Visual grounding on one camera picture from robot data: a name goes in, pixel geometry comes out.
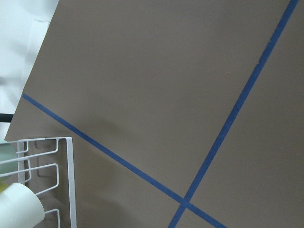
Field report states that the cream cup on rack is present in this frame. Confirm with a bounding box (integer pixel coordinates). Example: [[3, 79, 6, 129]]
[[0, 183, 45, 228]]

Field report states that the white cup rack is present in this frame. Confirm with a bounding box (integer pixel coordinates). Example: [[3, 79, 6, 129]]
[[0, 137, 77, 228]]

